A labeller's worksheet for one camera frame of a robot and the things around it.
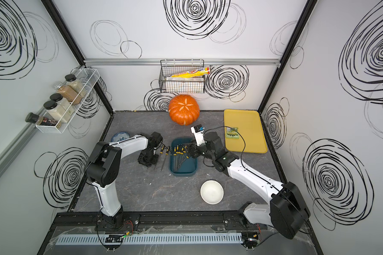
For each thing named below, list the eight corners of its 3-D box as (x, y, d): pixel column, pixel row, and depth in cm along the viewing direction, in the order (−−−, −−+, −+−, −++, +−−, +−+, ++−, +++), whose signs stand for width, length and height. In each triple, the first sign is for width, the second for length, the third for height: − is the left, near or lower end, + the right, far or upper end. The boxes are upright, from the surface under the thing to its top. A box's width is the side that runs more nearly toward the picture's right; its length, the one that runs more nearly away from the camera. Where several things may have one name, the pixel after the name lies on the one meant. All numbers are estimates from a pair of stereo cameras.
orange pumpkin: (167, 123, 114) (164, 108, 103) (179, 107, 126) (177, 91, 114) (190, 131, 110) (190, 117, 98) (200, 113, 121) (201, 98, 110)
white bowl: (200, 205, 80) (200, 202, 76) (200, 183, 88) (200, 179, 83) (223, 205, 80) (225, 202, 76) (221, 183, 88) (222, 179, 83)
